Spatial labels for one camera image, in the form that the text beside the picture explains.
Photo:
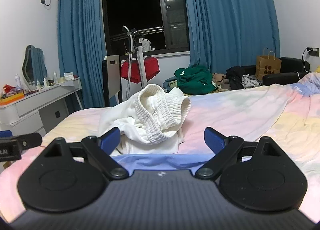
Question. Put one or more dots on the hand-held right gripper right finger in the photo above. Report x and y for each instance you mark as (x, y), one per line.
(213, 139)

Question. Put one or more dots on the wall socket with charger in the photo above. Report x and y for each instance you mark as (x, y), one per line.
(313, 51)

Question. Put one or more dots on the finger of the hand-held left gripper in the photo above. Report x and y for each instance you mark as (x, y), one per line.
(30, 140)
(5, 134)

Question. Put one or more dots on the patterned white cloth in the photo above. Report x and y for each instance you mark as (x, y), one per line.
(250, 81)

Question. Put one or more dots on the pastel bed sheet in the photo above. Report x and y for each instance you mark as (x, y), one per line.
(250, 114)

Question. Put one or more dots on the black sofa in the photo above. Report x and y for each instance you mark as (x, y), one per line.
(291, 66)

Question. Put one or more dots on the wavy frame mirror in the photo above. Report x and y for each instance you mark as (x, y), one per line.
(35, 67)

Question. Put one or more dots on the white hanging garment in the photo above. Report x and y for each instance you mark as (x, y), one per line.
(145, 44)

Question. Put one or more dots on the white spray bottle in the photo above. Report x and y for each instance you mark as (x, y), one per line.
(18, 81)

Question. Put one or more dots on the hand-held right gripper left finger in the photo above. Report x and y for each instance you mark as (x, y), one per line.
(112, 137)

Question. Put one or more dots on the dark window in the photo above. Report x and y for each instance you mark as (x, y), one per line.
(135, 14)

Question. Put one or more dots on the white dressing table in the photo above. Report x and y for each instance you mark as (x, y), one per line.
(37, 102)

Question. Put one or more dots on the brown plush toy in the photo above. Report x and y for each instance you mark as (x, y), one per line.
(218, 77)

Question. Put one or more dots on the black clothes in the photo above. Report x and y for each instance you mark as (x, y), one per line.
(235, 76)

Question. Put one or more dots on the blue and yellow clothes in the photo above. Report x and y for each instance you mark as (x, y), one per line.
(170, 84)

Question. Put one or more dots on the red cloth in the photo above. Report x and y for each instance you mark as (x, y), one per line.
(150, 68)

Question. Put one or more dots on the white pants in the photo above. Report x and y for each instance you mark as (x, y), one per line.
(150, 112)

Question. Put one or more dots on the small white bottle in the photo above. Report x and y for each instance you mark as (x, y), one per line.
(55, 77)

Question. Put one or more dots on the white box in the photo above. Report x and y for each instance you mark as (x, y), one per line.
(68, 76)

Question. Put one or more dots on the orange tray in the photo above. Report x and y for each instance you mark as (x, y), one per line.
(11, 99)

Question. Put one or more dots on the brown paper bag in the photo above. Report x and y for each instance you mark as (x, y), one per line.
(267, 68)

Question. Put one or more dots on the blue curtain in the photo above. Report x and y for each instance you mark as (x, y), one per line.
(80, 44)
(225, 19)

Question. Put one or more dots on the green clothing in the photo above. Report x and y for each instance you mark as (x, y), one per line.
(195, 79)

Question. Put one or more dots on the white folding table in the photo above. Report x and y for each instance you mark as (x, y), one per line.
(112, 79)

